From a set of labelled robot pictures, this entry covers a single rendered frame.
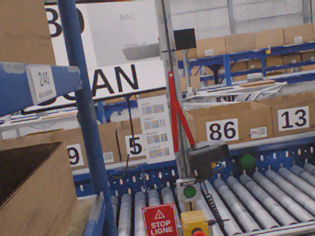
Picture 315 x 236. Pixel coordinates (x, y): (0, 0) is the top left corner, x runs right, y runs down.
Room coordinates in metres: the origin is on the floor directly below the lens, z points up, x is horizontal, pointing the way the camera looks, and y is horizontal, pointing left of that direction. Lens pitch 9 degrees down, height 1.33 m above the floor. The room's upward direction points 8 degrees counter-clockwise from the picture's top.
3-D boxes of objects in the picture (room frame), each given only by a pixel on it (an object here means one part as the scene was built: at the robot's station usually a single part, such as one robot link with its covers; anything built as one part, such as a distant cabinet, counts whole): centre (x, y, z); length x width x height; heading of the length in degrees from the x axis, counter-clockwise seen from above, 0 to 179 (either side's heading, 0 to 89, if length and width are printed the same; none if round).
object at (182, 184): (0.88, -0.06, 0.95); 0.07 x 0.03 x 0.07; 93
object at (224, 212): (1.20, -0.19, 0.72); 0.52 x 0.05 x 0.05; 3
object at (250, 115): (1.66, -0.36, 0.96); 0.39 x 0.29 x 0.17; 93
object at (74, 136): (1.62, 0.42, 0.96); 0.39 x 0.29 x 0.17; 92
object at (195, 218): (0.86, -0.10, 0.84); 0.15 x 0.09 x 0.07; 93
